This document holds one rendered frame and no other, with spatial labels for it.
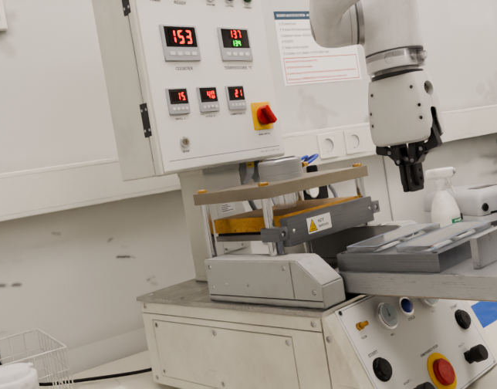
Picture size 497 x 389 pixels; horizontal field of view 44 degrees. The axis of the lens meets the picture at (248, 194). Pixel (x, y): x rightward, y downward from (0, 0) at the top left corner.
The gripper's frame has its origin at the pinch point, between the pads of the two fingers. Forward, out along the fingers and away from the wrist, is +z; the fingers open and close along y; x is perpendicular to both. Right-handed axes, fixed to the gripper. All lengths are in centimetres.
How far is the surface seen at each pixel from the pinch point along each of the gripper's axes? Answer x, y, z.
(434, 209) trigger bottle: -77, 43, 16
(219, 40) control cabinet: -1.3, 38.6, -30.1
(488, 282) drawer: 10.5, -15.1, 12.6
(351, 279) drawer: 11.0, 5.3, 12.9
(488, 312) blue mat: -42, 13, 34
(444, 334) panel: -5.6, 1.9, 25.8
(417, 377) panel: 5.4, 0.4, 28.6
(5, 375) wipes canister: 48, 42, 19
